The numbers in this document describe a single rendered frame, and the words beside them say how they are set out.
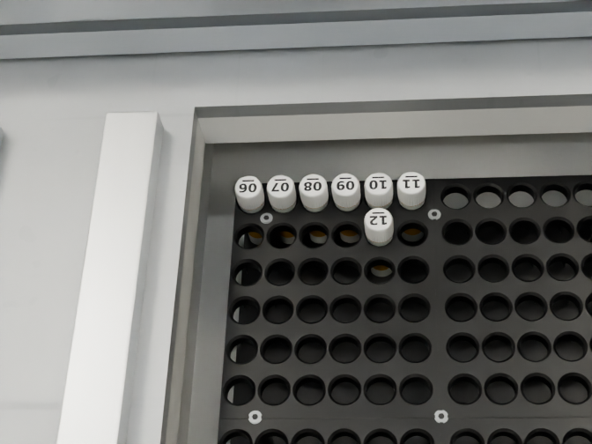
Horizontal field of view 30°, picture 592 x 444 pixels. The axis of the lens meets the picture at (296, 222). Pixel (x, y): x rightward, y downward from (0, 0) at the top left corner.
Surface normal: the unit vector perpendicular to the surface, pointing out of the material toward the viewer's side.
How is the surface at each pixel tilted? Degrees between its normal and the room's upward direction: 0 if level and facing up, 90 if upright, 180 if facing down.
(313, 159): 0
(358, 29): 90
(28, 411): 0
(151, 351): 0
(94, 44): 90
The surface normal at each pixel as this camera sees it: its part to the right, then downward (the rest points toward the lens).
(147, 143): -0.10, -0.51
